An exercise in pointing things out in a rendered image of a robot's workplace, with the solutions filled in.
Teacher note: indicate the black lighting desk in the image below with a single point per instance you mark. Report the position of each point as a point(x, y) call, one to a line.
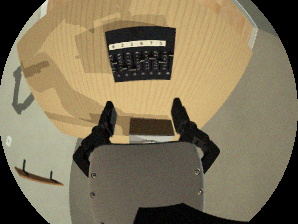
point(152, 45)

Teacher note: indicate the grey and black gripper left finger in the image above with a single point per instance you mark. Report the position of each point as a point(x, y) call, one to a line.
point(100, 134)

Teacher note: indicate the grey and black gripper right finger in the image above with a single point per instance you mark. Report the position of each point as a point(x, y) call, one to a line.
point(191, 133)

